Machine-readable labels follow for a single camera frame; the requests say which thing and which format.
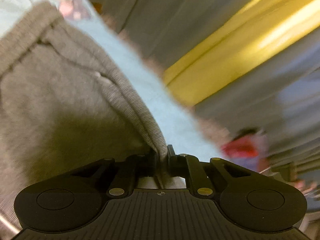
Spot grey sweatpants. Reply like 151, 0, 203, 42
1, 2, 184, 239

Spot light blue bed sheet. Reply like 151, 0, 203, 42
1, 0, 222, 161

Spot yellow curtain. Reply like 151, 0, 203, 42
163, 0, 319, 106

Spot grey curtain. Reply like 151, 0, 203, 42
89, 0, 319, 172

